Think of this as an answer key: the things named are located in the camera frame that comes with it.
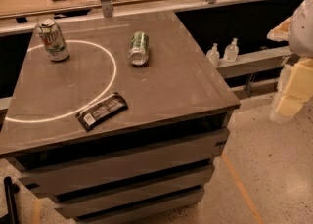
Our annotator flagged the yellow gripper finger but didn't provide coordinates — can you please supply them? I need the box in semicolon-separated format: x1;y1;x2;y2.
270;59;313;123
267;17;291;42

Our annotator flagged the green soda can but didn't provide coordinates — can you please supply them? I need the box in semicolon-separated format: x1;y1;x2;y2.
128;31;149;66

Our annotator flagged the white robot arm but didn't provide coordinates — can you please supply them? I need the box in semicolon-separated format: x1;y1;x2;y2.
267;0;313;123

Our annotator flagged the white 7up can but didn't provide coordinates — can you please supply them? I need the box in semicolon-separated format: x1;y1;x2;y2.
36;19;69;62

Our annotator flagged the right sanitizer bottle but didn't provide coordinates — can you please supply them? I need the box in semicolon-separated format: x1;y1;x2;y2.
223;38;239;62

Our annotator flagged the sanitizer bottle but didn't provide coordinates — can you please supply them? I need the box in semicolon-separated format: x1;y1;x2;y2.
206;43;220;67
223;38;239;62

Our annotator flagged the left sanitizer bottle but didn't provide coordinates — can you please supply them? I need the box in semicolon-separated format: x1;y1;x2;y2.
206;43;220;67

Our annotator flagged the black snack wrapper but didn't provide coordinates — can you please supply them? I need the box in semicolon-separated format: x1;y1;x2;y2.
75;92;128;132

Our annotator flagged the grey drawer cabinet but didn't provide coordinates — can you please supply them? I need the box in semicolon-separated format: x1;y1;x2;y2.
0;12;240;224

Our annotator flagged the black stand bottom left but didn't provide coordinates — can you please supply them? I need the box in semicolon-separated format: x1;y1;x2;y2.
0;177;20;224

